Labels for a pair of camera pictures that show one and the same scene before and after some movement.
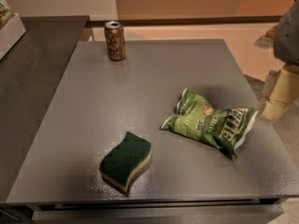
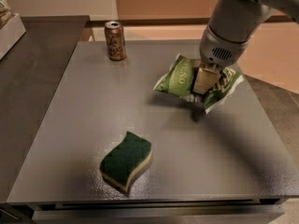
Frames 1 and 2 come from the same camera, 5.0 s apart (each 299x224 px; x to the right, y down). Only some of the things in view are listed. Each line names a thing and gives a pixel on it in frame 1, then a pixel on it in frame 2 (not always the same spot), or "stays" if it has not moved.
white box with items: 10,33 stays
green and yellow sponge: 124,161 stays
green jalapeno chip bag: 224,129 to 177,79
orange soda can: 115,40 stays
